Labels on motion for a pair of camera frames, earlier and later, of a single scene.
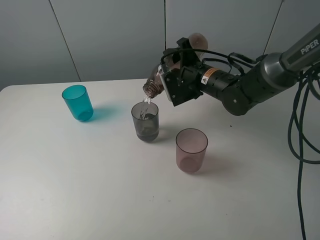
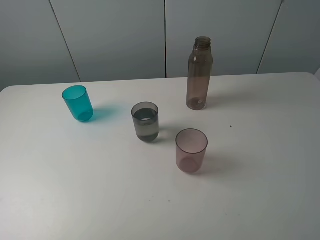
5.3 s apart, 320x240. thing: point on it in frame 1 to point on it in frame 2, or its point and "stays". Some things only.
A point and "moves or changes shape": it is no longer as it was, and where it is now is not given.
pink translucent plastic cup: (191, 145) stays
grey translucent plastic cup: (146, 117) stays
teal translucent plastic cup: (78, 102) stays
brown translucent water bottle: (153, 87) moves or changes shape
